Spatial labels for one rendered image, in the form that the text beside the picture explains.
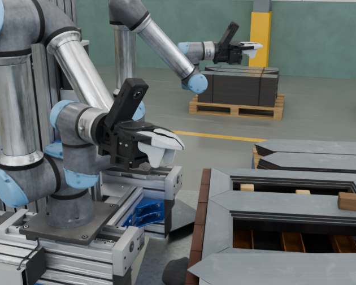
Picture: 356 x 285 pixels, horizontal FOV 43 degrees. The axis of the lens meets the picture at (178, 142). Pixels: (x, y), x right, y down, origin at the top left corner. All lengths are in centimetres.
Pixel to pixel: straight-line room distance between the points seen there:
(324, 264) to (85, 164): 90
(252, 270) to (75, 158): 75
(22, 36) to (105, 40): 821
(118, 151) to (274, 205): 113
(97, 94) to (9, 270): 58
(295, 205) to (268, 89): 400
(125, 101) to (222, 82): 505
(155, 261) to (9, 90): 95
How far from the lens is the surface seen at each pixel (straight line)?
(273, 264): 155
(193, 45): 187
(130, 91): 84
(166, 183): 176
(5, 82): 118
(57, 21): 120
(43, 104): 150
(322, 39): 845
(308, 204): 195
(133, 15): 168
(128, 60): 183
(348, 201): 193
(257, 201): 192
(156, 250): 189
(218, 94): 593
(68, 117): 98
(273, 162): 231
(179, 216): 205
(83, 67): 116
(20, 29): 116
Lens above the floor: 174
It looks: 20 degrees down
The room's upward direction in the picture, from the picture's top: straight up
